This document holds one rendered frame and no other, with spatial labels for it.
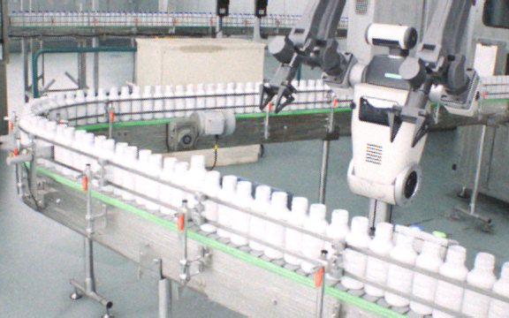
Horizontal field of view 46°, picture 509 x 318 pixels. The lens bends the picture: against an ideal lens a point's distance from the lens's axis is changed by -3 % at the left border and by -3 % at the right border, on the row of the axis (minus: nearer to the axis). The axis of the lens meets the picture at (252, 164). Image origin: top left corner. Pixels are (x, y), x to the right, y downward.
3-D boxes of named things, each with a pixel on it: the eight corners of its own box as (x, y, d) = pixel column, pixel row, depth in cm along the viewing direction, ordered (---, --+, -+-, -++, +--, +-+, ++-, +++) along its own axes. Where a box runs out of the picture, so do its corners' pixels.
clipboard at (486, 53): (472, 79, 516) (476, 41, 507) (494, 83, 497) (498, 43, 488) (468, 79, 514) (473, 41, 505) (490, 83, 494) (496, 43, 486)
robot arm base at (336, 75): (342, 84, 213) (353, 53, 214) (331, 73, 207) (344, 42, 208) (322, 81, 218) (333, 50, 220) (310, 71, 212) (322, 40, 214)
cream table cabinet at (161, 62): (230, 147, 681) (234, 38, 649) (260, 162, 630) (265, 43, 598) (134, 156, 626) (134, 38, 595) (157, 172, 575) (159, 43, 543)
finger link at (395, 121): (403, 141, 163) (414, 109, 164) (379, 136, 167) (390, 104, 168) (411, 150, 168) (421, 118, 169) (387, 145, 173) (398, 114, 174)
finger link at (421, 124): (415, 145, 161) (426, 111, 162) (391, 139, 165) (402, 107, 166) (422, 153, 166) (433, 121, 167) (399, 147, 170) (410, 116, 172)
